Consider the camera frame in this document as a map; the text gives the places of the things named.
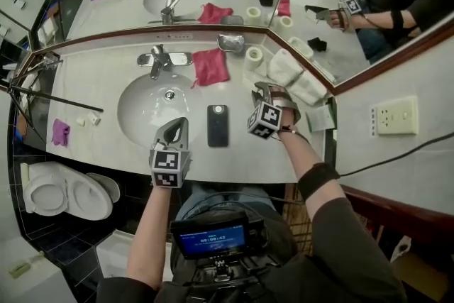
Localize narrow wood-framed mirror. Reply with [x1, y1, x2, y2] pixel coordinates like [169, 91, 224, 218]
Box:
[267, 0, 454, 97]

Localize person's right hand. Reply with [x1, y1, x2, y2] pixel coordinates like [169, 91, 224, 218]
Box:
[269, 86, 302, 131]

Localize white sink basin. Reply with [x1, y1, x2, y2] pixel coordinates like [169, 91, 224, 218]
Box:
[116, 72, 214, 154]

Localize person's left forearm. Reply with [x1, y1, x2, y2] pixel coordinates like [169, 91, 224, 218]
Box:
[125, 185, 175, 291]

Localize dark wooden door frame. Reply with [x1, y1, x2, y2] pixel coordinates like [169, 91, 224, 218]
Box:
[339, 183, 454, 248]

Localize clear glass tumbler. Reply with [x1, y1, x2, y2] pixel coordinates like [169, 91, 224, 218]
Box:
[38, 52, 62, 69]

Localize cream paper roll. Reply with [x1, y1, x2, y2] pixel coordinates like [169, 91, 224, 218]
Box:
[19, 162, 31, 186]

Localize person's dark shirt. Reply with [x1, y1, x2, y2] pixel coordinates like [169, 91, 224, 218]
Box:
[94, 196, 409, 303]

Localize long black tray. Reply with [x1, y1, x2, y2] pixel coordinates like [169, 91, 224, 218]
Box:
[323, 95, 338, 177]

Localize black tripod stand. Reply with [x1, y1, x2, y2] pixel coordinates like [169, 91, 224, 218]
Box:
[0, 52, 105, 147]

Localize black smartphone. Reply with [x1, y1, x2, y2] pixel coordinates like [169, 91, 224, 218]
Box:
[206, 104, 230, 148]

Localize person's right forearm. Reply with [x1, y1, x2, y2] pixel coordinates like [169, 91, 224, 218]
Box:
[277, 126, 343, 205]

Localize metal soap dish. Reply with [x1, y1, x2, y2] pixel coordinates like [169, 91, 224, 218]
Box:
[216, 33, 247, 53]

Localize white green sign card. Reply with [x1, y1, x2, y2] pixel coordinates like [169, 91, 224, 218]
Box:
[304, 104, 337, 133]

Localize black armband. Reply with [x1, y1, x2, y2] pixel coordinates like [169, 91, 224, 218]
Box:
[297, 161, 342, 202]

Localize chest-mounted screen device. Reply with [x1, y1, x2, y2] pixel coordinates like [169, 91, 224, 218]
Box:
[169, 213, 266, 260]

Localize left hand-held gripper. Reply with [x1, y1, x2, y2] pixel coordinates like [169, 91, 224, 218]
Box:
[148, 116, 193, 189]

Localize person's blue jeans legs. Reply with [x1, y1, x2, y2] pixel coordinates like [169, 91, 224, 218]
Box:
[175, 187, 278, 221]

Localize purple cloth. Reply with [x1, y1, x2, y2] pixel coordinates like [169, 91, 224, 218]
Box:
[50, 118, 72, 148]

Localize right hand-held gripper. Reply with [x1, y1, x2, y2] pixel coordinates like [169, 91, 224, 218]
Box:
[247, 81, 302, 141]

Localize thick black cable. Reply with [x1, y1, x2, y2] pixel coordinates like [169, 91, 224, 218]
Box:
[338, 131, 454, 177]

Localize toilet paper roll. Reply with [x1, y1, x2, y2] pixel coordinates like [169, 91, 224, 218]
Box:
[243, 45, 266, 72]

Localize chrome faucet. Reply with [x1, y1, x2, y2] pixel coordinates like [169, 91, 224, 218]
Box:
[136, 43, 194, 81]

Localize white toilet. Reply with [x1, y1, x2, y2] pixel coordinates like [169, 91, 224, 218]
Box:
[20, 160, 122, 222]

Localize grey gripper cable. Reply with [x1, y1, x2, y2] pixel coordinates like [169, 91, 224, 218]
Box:
[177, 190, 306, 219]

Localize red cloth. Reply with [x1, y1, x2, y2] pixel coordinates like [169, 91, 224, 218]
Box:
[190, 47, 231, 90]

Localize orange blue bag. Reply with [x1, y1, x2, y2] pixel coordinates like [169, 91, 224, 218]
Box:
[15, 112, 30, 143]

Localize white wall power socket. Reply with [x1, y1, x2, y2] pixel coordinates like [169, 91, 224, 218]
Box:
[368, 94, 420, 138]

